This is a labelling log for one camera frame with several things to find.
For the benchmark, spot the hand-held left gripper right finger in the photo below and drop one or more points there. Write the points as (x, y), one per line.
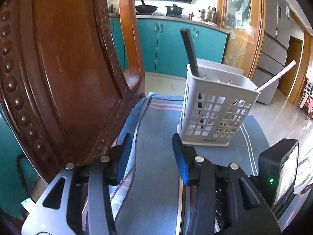
(182, 161)

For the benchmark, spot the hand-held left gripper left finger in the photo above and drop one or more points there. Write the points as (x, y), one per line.
(124, 156)

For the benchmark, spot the white plastic chopstick holder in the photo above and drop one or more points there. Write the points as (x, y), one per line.
(207, 85)

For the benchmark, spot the white chopstick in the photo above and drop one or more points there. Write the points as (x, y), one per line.
(276, 76)

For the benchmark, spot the dark brown chopstick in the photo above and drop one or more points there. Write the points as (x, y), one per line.
(192, 56)

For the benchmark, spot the blue striped cloth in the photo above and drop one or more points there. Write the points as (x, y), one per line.
(156, 164)

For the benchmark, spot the hanging clothes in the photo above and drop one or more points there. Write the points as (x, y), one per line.
(308, 100)

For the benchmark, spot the wooden room door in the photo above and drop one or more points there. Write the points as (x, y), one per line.
(292, 66)

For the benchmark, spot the small white device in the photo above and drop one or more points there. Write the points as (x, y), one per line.
(28, 204)

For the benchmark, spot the carved wooden chair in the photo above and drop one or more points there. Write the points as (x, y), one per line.
(61, 53)

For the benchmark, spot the silver refrigerator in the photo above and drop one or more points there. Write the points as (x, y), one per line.
(273, 41)

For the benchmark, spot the glass sliding door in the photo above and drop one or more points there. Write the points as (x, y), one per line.
(242, 29)

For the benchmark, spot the pink bowl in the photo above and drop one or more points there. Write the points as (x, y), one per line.
(197, 19)

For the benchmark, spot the stainless steel pot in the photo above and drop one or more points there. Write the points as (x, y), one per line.
(208, 14)

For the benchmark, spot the black wok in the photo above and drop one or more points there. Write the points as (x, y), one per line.
(146, 8)

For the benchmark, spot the black cooking pot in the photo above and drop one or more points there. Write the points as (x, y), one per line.
(174, 10)

